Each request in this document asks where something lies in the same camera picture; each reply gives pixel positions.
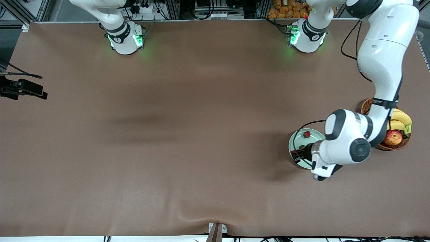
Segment pale green round plate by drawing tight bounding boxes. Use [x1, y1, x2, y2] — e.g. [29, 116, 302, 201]
[288, 128, 327, 170]

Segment brown wicker basket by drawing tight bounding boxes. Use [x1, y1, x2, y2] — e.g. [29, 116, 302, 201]
[360, 97, 411, 151]

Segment red apple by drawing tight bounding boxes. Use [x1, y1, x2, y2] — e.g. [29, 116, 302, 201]
[383, 130, 403, 146]

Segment white power strip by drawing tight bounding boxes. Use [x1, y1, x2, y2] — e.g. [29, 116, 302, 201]
[134, 3, 154, 14]

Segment orange snack packages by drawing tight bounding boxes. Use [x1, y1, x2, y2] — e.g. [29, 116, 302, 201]
[268, 0, 311, 19]

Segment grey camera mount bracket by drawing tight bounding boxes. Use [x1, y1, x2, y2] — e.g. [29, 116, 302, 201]
[208, 223, 227, 242]

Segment aluminium frame post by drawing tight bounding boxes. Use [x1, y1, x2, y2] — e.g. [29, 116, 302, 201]
[258, 0, 271, 18]
[165, 0, 180, 20]

